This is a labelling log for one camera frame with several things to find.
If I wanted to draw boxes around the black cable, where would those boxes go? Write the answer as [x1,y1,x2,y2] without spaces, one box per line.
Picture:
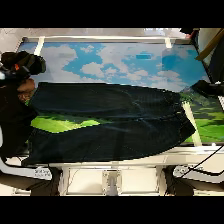
[181,153,224,181]

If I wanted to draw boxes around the dark blue pants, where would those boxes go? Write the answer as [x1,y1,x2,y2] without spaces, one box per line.
[21,81,197,167]

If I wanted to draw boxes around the silver frame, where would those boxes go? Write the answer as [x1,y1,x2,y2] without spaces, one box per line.
[0,33,224,197]

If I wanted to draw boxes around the black garment with orange mark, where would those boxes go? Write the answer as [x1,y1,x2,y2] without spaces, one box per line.
[0,50,47,82]

